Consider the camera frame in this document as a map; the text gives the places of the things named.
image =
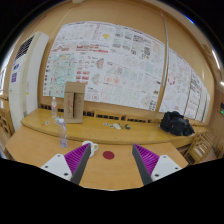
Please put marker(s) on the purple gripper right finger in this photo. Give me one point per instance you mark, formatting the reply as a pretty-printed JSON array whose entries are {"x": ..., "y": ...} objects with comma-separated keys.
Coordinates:
[{"x": 156, "y": 161}]

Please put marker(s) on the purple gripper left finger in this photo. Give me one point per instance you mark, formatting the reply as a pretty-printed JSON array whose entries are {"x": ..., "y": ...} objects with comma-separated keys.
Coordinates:
[{"x": 70, "y": 166}]

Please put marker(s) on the clear plastic water bottle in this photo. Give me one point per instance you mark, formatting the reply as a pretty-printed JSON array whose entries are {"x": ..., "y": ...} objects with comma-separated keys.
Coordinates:
[{"x": 62, "y": 133}]

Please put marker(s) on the white ceramic mug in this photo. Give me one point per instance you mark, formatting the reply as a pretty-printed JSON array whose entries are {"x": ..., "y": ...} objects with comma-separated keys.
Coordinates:
[{"x": 93, "y": 147}]

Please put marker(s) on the round red coaster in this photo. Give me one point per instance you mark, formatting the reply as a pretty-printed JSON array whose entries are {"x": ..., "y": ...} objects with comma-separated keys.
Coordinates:
[{"x": 108, "y": 155}]

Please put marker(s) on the black backpack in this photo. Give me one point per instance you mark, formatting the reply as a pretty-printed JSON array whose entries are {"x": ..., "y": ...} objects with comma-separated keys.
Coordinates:
[{"x": 175, "y": 123}]

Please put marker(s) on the small items on far table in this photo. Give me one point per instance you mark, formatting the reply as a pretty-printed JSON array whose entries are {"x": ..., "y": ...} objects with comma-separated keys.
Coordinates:
[{"x": 117, "y": 126}]

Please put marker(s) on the wooden chair right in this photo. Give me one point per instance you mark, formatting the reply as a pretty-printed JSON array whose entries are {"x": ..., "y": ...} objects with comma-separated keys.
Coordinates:
[{"x": 202, "y": 145}]

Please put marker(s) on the wooden chair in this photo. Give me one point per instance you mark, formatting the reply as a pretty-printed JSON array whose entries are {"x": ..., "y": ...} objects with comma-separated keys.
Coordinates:
[
  {"x": 6, "y": 121},
  {"x": 202, "y": 145}
]

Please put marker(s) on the far clear plastic bottle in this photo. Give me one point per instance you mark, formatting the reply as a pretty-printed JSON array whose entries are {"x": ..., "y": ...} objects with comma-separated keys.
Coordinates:
[{"x": 54, "y": 107}]

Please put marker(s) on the brown cardboard box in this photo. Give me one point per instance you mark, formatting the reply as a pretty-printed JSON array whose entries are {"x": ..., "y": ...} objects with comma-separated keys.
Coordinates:
[{"x": 74, "y": 102}]

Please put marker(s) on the wooden chair left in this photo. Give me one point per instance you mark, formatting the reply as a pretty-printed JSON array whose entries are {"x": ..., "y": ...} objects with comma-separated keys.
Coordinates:
[{"x": 6, "y": 121}]

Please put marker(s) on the white standing air conditioner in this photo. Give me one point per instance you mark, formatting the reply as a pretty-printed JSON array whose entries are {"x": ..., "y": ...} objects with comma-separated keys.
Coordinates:
[{"x": 23, "y": 84}]

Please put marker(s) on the right wall poster board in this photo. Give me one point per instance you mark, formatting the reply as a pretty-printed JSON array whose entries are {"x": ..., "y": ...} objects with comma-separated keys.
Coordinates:
[{"x": 184, "y": 90}]

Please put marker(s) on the large left wall poster board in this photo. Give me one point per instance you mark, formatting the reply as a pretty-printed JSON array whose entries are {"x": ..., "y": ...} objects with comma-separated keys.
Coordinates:
[{"x": 118, "y": 65}]

